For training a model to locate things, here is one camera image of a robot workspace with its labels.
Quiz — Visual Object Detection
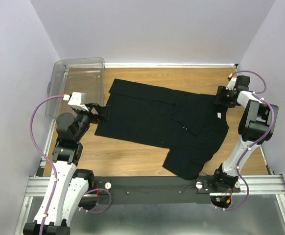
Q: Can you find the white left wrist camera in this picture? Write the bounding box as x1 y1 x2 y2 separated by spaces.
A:
63 92 89 114

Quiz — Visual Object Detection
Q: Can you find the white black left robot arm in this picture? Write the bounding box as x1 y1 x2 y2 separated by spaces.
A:
23 103 109 235

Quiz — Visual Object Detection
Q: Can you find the clear plastic storage bin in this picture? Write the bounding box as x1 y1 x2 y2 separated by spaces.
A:
47 57 105 106

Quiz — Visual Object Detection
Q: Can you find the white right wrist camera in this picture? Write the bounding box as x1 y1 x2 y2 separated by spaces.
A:
226 77 237 91

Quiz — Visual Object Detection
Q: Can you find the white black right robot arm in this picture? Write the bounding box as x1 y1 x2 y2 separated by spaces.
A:
212 72 279 190

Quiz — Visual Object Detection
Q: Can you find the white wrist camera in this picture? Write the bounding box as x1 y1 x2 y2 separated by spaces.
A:
63 92 89 114
226 77 237 91

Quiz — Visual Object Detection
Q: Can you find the black t shirt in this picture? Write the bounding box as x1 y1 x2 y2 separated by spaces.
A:
95 79 229 180

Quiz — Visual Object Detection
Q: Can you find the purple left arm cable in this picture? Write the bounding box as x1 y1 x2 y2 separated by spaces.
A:
29 95 113 235

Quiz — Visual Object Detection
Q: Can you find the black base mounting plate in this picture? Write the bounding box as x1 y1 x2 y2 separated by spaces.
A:
76 175 246 206

